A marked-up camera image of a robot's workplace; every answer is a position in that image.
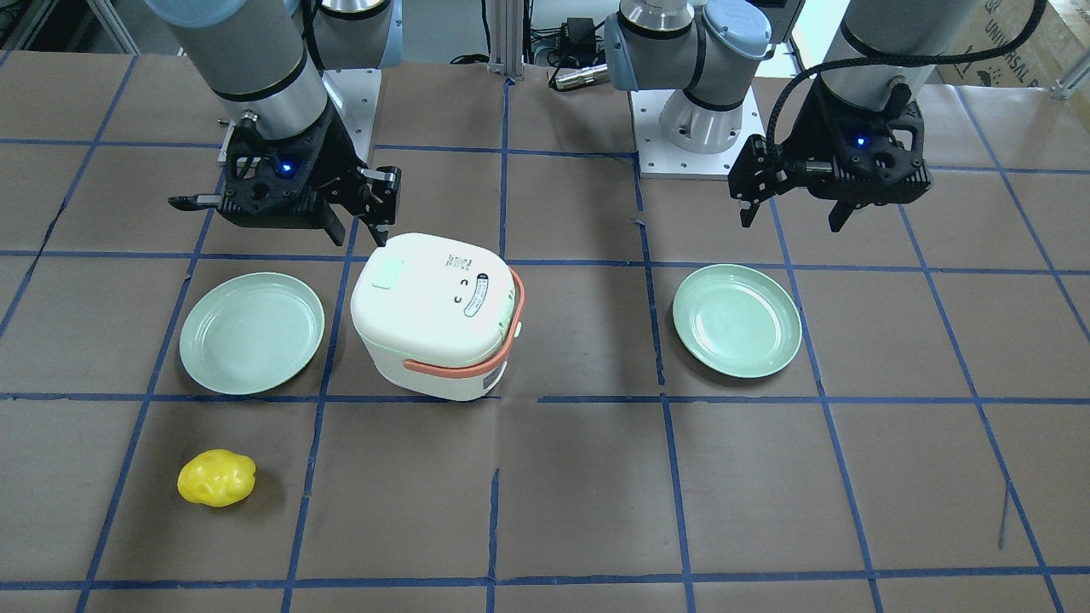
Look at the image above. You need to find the aluminium frame post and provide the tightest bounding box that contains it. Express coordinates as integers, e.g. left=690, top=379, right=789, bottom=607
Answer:
left=485, top=1, right=529, bottom=82

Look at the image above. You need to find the yellow toy potato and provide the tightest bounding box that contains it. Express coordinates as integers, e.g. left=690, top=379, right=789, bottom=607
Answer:
left=175, top=449, right=256, bottom=508

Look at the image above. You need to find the green plate far side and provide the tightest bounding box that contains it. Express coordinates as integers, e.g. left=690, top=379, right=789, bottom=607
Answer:
left=671, top=264, right=802, bottom=378

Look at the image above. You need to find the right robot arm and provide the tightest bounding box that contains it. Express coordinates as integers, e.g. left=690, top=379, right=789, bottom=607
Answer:
left=148, top=1, right=404, bottom=247

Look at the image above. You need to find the black power adapter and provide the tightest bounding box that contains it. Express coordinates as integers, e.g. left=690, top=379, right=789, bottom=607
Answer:
left=559, top=17, right=597, bottom=55

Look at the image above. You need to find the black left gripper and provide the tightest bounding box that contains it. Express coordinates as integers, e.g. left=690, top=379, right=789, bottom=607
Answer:
left=728, top=81, right=932, bottom=233

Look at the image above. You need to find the white rice cooker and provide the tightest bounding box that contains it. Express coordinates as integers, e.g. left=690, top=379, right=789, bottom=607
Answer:
left=349, top=232, right=526, bottom=401

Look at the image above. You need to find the green plate near yellow toy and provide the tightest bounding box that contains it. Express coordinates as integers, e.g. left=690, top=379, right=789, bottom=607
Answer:
left=179, top=272, right=324, bottom=396

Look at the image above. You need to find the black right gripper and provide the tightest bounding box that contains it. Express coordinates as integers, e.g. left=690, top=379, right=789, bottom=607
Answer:
left=218, top=109, right=401, bottom=248

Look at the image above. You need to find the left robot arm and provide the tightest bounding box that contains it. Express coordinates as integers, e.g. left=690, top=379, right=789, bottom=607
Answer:
left=548, top=1, right=1006, bottom=232

